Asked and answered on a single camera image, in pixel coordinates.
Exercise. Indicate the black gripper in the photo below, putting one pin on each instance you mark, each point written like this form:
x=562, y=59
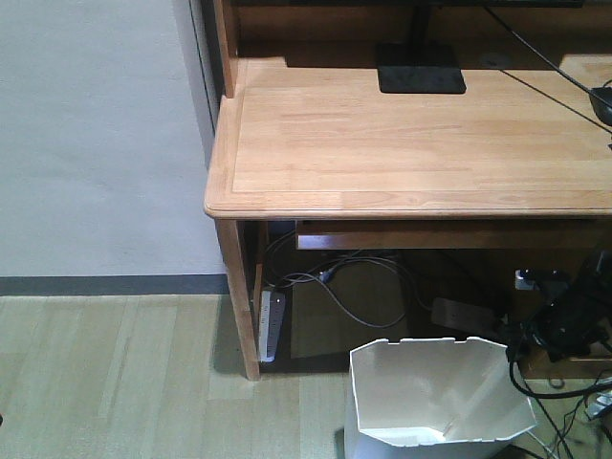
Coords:
x=568, y=322

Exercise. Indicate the white plastic trash bin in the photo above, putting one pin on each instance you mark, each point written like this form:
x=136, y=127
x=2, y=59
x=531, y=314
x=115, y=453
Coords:
x=432, y=398

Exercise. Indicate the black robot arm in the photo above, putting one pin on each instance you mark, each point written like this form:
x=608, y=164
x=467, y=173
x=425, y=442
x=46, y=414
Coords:
x=597, y=268

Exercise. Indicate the wooden drawer cabinet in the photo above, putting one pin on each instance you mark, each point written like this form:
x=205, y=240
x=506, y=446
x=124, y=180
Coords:
x=537, y=365

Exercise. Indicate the white power strip right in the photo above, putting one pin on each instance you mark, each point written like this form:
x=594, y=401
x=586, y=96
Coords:
x=465, y=317

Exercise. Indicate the white power strip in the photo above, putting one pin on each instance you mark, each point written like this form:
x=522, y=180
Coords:
x=465, y=317
x=270, y=322

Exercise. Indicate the black computer mouse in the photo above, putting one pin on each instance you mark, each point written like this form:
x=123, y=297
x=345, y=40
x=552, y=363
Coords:
x=600, y=99

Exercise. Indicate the wooden keyboard tray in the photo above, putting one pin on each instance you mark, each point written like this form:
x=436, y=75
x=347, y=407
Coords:
x=452, y=234

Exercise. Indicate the black monitor stand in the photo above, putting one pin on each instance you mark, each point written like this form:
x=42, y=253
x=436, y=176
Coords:
x=416, y=65

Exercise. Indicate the white power strip left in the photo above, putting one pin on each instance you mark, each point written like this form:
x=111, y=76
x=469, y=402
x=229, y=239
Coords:
x=270, y=322

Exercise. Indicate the wooden desk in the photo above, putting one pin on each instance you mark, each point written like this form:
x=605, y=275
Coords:
x=305, y=134

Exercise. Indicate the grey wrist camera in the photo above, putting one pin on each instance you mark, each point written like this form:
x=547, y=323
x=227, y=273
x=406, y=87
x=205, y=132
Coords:
x=533, y=279

